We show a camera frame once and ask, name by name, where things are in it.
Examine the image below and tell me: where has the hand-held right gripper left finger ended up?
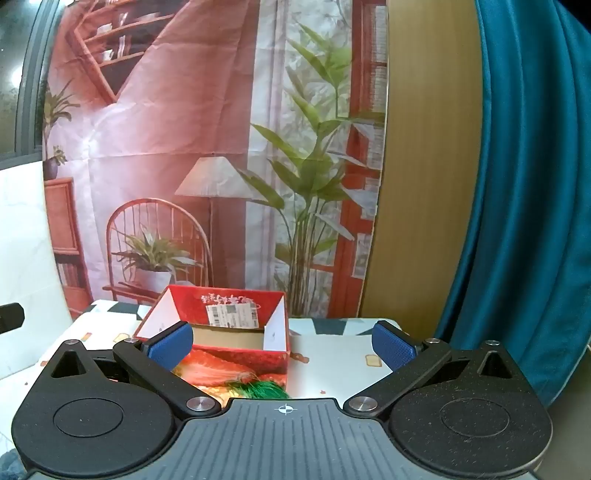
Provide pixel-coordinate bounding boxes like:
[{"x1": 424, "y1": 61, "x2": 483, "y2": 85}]
[{"x1": 44, "y1": 322, "x2": 221, "y2": 418}]

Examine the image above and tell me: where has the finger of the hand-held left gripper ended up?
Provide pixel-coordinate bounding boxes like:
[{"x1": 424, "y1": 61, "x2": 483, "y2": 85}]
[{"x1": 0, "y1": 303, "x2": 25, "y2": 336}]

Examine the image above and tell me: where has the green tassel ornament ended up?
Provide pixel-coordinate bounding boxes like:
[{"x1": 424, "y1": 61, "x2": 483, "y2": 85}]
[{"x1": 225, "y1": 377, "x2": 290, "y2": 400}]

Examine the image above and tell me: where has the printed wall tapestry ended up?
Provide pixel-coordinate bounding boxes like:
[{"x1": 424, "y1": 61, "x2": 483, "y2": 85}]
[{"x1": 41, "y1": 0, "x2": 389, "y2": 320}]

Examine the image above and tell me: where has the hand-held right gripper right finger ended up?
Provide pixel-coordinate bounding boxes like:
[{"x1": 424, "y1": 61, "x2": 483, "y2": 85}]
[{"x1": 344, "y1": 322, "x2": 527, "y2": 418}]

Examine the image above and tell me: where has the wooden panel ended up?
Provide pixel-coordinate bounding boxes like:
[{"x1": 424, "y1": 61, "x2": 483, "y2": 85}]
[{"x1": 360, "y1": 0, "x2": 491, "y2": 325}]

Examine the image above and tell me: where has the dark window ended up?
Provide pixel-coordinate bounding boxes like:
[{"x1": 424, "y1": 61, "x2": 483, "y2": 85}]
[{"x1": 0, "y1": 0, "x2": 62, "y2": 162}]

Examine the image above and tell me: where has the teal curtain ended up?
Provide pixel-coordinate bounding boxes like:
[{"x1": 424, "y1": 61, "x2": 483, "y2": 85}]
[{"x1": 434, "y1": 0, "x2": 591, "y2": 408}]

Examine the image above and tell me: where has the red strawberry print box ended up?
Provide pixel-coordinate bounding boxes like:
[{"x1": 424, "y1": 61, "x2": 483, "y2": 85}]
[{"x1": 134, "y1": 285, "x2": 291, "y2": 398}]

